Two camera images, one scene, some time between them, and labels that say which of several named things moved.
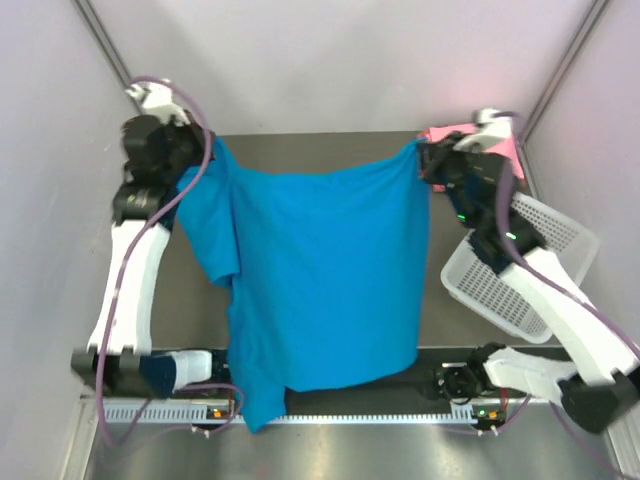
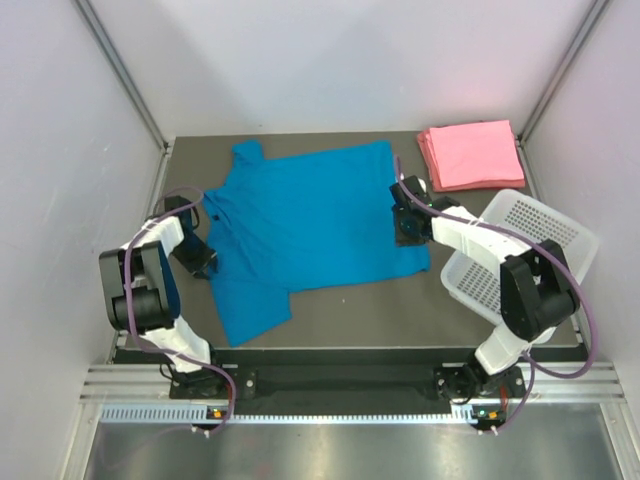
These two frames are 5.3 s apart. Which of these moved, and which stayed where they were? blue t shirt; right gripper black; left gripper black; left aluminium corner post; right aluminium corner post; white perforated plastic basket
Moved: blue t shirt; right gripper black; left gripper black
Stayed: right aluminium corner post; left aluminium corner post; white perforated plastic basket
